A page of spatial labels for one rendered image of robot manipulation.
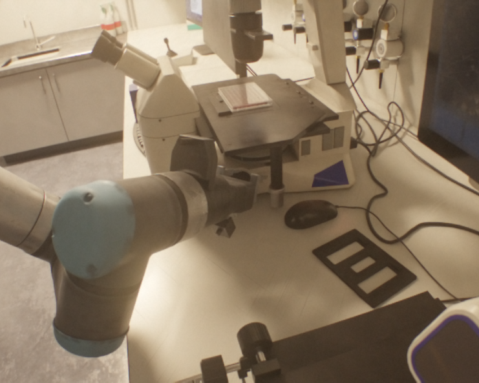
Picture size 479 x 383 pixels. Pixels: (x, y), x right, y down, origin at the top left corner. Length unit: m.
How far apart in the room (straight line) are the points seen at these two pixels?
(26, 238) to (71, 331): 0.14
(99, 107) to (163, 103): 2.25
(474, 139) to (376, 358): 0.26
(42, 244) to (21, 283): 1.51
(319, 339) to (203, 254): 0.31
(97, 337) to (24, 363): 1.26
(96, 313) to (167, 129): 0.40
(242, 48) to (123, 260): 0.52
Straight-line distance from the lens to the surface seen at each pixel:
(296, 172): 0.82
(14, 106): 3.04
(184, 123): 0.71
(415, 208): 0.84
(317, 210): 0.74
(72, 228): 0.37
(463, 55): 0.32
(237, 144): 0.61
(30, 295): 1.94
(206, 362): 0.46
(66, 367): 1.59
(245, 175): 0.76
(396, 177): 0.93
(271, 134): 0.64
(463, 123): 0.33
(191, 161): 0.47
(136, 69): 0.72
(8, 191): 0.50
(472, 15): 0.32
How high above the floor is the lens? 1.23
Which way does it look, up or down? 35 degrees down
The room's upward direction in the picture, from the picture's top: 5 degrees counter-clockwise
